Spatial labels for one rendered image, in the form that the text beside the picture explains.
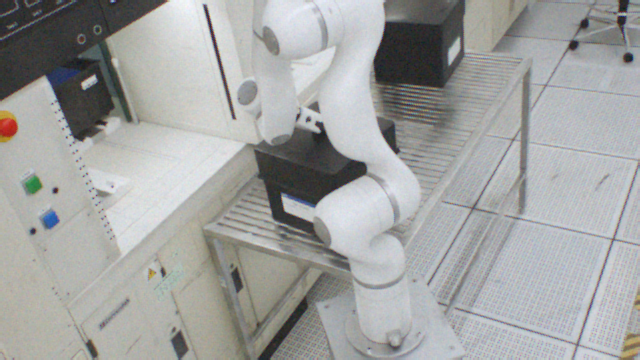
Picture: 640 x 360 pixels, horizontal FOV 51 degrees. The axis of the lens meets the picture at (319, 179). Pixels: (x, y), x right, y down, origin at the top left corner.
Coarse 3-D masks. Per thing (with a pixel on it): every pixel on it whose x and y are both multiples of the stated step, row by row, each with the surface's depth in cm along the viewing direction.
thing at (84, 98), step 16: (64, 64) 230; (80, 64) 225; (96, 64) 219; (80, 80) 215; (96, 80) 220; (64, 96) 211; (80, 96) 216; (96, 96) 222; (64, 112) 212; (80, 112) 217; (96, 112) 223; (80, 128) 219
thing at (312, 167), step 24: (384, 120) 183; (264, 144) 182; (288, 144) 180; (312, 144) 178; (264, 168) 183; (288, 168) 175; (312, 168) 169; (336, 168) 167; (360, 168) 174; (312, 192) 174
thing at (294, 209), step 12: (276, 192) 186; (288, 192) 182; (276, 204) 190; (288, 204) 186; (300, 204) 182; (312, 204) 178; (276, 216) 193; (288, 216) 189; (300, 216) 185; (312, 216) 181; (300, 228) 189; (312, 228) 185
